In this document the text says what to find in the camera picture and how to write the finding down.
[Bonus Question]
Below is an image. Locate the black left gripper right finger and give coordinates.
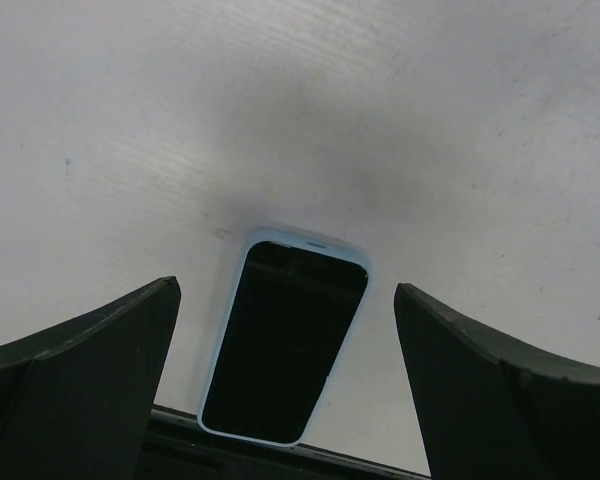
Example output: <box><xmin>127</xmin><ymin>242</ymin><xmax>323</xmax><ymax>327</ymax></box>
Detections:
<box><xmin>394</xmin><ymin>283</ymin><xmax>600</xmax><ymax>479</ymax></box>

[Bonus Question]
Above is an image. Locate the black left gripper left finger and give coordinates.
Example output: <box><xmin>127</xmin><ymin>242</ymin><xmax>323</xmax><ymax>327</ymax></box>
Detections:
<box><xmin>0</xmin><ymin>277</ymin><xmax>181</xmax><ymax>479</ymax></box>

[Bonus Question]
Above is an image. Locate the light blue phone case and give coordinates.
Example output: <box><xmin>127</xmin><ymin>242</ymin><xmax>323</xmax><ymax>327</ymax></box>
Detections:
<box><xmin>196</xmin><ymin>228</ymin><xmax>372</xmax><ymax>447</ymax></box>

